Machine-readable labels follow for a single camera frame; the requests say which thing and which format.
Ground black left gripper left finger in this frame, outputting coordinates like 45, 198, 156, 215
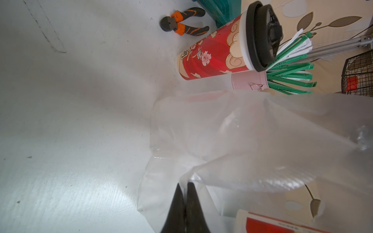
161, 184, 186, 233

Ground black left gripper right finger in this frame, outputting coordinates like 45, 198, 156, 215
185, 182, 210, 233

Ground clear plastic carrier bag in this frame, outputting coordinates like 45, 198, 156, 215
138, 90, 373, 233

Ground red milk tea cup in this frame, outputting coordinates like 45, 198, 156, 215
233, 210, 326, 233
176, 1, 283, 80

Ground pink metal straw bucket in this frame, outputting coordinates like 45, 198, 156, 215
231, 70, 269, 91

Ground bundle of wrapped straws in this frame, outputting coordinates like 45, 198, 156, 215
266, 29, 317, 95

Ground orange black cutting pliers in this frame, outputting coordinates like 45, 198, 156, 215
159, 7, 210, 37

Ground green plastic tool case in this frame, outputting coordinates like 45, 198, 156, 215
193, 0, 241, 28

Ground black wire basket right wall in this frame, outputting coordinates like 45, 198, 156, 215
341, 50, 373, 97

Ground aluminium frame rail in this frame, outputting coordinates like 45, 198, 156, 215
299, 34, 373, 63

